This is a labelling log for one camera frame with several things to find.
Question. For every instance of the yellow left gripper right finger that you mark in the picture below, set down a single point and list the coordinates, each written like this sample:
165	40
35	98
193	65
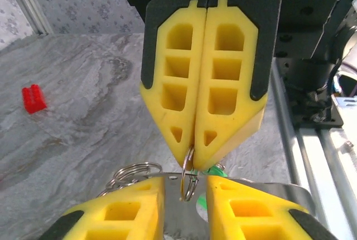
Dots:
245	217

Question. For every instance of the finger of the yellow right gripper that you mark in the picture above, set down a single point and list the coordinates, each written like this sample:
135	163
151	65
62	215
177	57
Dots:
251	55
156	55

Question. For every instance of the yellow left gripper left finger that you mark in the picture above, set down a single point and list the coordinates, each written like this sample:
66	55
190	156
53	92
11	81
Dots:
125	217

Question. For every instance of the clear plastic bag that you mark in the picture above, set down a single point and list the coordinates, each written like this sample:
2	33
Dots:
181	223

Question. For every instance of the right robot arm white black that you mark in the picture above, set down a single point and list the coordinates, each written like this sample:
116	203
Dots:
312	75

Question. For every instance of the red toy brick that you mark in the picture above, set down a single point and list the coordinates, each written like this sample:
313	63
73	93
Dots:
34	100

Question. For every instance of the aluminium mounting rail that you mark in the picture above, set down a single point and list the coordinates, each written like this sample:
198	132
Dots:
320	167

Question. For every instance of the aluminium frame post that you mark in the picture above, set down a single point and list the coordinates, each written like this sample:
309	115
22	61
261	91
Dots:
30	8

